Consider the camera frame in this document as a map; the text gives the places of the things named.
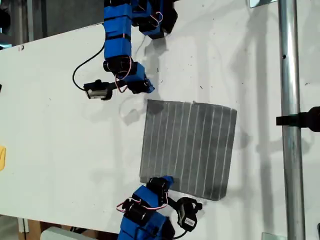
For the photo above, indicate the white box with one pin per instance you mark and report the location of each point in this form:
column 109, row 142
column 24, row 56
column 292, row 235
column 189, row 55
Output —
column 65, row 235

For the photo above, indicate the metal table bracket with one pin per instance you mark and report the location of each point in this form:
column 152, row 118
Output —
column 257, row 2

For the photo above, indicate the grey striped towel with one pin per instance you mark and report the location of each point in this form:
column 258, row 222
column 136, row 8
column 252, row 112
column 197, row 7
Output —
column 190, row 150

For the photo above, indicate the steel post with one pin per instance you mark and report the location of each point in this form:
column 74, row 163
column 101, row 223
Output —
column 290, row 75

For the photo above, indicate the black clamp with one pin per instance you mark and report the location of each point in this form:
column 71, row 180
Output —
column 307, row 120

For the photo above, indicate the brown cardboard box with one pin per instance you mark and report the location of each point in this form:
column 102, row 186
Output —
column 33, row 230

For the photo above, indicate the yellow object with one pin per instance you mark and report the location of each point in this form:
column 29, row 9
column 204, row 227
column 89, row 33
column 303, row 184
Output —
column 2, row 157

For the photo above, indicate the black silver wrist camera box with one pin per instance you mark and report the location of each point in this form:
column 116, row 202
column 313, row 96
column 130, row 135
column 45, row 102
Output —
column 187, row 215
column 96, row 91

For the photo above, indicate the black camera stalk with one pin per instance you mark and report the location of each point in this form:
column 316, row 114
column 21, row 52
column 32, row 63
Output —
column 172, row 201
column 118, row 86

